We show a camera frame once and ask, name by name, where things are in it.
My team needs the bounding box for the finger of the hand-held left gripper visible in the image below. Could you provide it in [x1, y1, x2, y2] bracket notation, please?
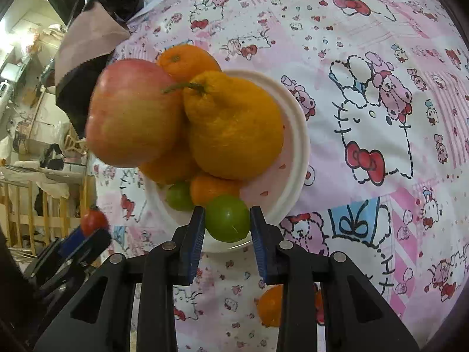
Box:
[33, 229, 112, 297]
[24, 227, 86, 277]

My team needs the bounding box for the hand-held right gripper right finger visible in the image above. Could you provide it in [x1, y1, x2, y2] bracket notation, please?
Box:
[250, 206, 420, 352]

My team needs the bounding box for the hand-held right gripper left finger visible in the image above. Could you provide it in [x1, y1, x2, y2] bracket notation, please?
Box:
[33, 206, 206, 352]

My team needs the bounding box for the green cherry tomato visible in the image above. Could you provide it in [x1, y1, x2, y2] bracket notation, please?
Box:
[166, 181, 195, 212]
[204, 195, 252, 243]

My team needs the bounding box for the small tangerine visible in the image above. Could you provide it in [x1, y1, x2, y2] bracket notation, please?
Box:
[256, 284, 283, 328]
[190, 172, 242, 206]

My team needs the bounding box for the white plate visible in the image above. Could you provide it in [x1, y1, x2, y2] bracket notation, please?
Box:
[141, 70, 308, 253]

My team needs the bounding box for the red apple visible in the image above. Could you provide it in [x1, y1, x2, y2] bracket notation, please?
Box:
[85, 59, 184, 168]

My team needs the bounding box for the round orange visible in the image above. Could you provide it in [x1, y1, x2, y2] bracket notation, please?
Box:
[138, 136, 200, 185]
[156, 44, 222, 84]

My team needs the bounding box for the dark red cherry tomato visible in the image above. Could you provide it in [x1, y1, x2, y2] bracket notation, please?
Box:
[314, 290, 326, 326]

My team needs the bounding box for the wooden folding rack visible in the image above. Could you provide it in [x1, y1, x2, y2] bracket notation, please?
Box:
[64, 125, 89, 155]

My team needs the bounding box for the bumpy orange with stem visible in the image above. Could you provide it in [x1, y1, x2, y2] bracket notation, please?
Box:
[163, 70, 284, 180]

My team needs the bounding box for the black fabric swatch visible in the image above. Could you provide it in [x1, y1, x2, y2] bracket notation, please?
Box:
[55, 53, 111, 138]

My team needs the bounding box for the pink cartoon printed bedsheet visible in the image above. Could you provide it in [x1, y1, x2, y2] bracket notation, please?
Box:
[84, 0, 469, 352]

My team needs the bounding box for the pink fabric swatch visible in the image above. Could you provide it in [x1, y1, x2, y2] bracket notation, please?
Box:
[54, 0, 130, 85]

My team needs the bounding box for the white paper sheet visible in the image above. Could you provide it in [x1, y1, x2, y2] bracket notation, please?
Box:
[137, 0, 162, 17]

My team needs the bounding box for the wooden rail frame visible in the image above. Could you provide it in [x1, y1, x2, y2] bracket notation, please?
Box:
[0, 165, 89, 253]

